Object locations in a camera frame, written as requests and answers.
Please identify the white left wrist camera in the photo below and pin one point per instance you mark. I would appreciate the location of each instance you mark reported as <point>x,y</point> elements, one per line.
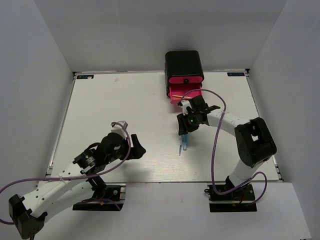
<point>120,128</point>

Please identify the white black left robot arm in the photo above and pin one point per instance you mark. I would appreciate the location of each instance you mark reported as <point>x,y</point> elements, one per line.
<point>78,182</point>

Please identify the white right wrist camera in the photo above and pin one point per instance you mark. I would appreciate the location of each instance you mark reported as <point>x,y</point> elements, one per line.
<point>186,107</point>

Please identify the black drawer cabinet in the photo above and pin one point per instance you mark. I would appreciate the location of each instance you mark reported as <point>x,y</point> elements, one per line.
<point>182,63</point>

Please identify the blue label corner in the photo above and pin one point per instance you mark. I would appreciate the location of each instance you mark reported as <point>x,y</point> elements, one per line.
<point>236,74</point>
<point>85,77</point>

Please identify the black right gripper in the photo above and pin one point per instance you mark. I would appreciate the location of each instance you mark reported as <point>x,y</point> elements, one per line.
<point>183,124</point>

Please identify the light blue marker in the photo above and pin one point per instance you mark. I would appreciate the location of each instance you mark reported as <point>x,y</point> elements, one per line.
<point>184,143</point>

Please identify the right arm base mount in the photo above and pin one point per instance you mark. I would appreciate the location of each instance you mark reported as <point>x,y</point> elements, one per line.
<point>238,201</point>

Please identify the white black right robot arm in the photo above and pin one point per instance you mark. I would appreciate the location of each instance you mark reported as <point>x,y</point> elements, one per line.
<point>254,142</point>

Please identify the red pen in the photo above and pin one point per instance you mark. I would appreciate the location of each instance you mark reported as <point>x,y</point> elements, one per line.
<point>180,96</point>

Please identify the blue label left corner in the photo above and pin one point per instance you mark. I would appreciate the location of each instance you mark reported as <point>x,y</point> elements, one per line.
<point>85,77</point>

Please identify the pink top drawer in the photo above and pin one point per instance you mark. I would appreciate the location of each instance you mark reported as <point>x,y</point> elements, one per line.
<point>187,79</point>

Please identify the blue label right corner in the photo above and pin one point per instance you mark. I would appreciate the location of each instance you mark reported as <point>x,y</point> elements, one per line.
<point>236,74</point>

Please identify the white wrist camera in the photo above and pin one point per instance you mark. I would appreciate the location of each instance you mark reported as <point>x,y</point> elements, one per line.
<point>120,128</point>
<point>186,107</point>

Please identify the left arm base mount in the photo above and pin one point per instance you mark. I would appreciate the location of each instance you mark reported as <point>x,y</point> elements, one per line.
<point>103,198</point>

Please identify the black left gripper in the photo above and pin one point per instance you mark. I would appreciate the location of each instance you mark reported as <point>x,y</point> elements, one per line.
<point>137,150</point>

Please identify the slim blue grey pen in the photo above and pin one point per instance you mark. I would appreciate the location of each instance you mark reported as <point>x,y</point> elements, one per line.
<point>181,145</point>

